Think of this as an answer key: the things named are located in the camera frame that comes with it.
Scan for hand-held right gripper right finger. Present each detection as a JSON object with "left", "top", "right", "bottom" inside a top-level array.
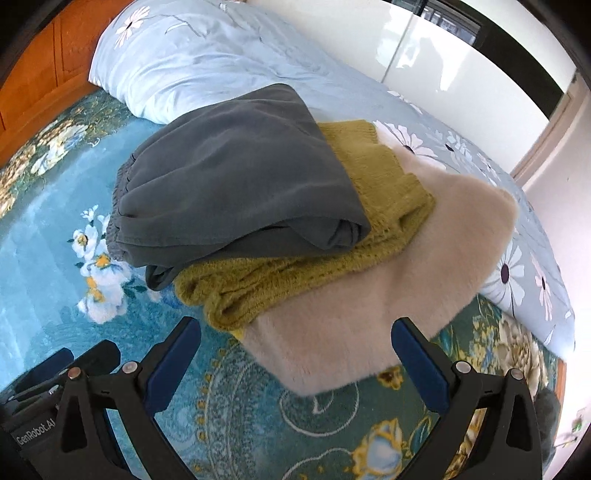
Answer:
[{"left": 390, "top": 316, "right": 544, "bottom": 480}]

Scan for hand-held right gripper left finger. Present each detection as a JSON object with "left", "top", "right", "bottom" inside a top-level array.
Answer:
[{"left": 34, "top": 316, "right": 204, "bottom": 480}]

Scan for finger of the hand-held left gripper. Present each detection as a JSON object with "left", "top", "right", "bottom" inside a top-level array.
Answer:
[
  {"left": 83, "top": 339, "right": 122, "bottom": 376},
  {"left": 4, "top": 348, "right": 75, "bottom": 401}
]

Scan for grey pants with cartoon print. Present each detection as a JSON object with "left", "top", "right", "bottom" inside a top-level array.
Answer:
[{"left": 105, "top": 83, "right": 372, "bottom": 291}]

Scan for teal floral bed blanket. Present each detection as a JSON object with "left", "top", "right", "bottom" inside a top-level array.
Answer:
[{"left": 0, "top": 88, "right": 561, "bottom": 480}]

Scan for cream fluffy garment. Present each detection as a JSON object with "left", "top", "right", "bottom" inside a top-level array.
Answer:
[{"left": 240, "top": 152, "right": 518, "bottom": 398}]

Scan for olive yellow knitted sweater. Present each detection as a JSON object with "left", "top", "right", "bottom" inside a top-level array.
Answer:
[{"left": 174, "top": 119, "right": 437, "bottom": 330}]

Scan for orange wooden headboard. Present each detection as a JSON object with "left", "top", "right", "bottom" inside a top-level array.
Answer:
[{"left": 0, "top": 0, "right": 139, "bottom": 162}]

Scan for light blue floral quilt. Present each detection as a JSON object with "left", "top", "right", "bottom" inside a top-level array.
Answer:
[{"left": 88, "top": 0, "right": 578, "bottom": 361}]

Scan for black glossy wardrobe strip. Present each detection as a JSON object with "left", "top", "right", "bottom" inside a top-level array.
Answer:
[{"left": 422, "top": 0, "right": 578, "bottom": 118}]

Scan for white glossy wardrobe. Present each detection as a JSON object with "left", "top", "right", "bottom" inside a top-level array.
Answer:
[{"left": 249, "top": 0, "right": 566, "bottom": 123}]

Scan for beige door frame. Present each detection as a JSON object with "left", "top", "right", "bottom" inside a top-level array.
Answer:
[{"left": 508, "top": 85, "right": 583, "bottom": 185}]

